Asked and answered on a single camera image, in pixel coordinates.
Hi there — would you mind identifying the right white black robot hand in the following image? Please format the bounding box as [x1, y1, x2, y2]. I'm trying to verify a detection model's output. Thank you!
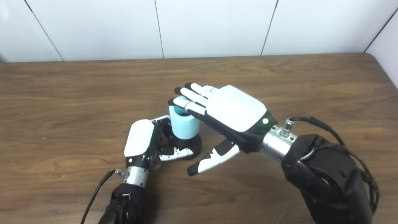
[168, 82, 278, 177]

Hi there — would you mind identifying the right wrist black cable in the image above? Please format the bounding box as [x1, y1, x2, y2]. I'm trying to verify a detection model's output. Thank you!
[280, 117, 380, 215]

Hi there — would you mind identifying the light blue cup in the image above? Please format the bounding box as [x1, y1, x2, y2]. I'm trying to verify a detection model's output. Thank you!
[169, 96, 200, 140]

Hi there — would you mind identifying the black nozzle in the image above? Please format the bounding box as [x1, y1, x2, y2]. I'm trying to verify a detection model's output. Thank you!
[169, 134, 202, 161]

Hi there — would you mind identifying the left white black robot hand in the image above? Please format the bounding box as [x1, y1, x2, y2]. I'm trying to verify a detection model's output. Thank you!
[124, 115, 195, 171]

